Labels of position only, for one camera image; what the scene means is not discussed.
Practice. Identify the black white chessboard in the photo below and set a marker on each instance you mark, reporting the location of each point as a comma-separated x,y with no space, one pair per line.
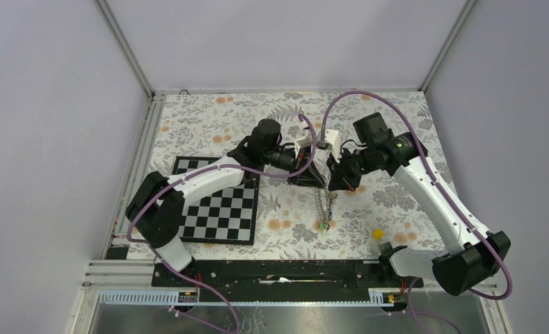
227,216

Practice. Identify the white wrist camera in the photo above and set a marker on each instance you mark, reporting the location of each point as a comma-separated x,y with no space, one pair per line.
306,146
331,142

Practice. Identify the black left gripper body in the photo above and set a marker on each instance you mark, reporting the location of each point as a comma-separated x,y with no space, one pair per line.
285,159

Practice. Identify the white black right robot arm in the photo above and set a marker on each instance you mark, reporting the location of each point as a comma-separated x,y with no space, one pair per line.
471,252

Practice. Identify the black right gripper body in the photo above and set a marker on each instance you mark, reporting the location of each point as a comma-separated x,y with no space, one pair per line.
359,163

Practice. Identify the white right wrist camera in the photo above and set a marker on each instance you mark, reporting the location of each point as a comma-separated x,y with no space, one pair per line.
331,142

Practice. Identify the floral patterned table mat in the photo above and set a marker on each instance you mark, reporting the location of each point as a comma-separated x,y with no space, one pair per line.
288,223

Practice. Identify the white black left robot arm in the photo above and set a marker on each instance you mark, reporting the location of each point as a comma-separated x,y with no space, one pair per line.
160,203

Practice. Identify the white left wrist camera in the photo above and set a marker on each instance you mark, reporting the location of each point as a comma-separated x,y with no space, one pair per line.
306,146

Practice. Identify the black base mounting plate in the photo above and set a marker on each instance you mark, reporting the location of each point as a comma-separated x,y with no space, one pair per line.
333,281

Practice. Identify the yellow cube block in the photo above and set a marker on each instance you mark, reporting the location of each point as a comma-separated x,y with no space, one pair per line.
378,235

